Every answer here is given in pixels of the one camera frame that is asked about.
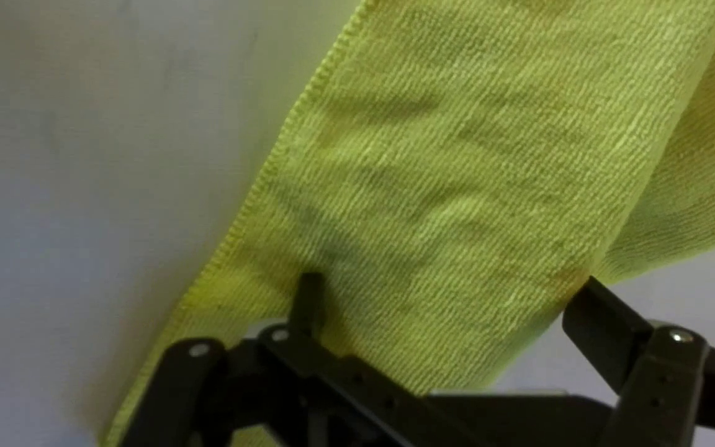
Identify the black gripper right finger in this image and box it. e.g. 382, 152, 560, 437
560, 274, 713, 447

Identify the yellow microfibre towel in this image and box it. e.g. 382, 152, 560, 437
96, 0, 715, 447

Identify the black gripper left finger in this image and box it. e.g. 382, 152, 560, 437
116, 272, 476, 447

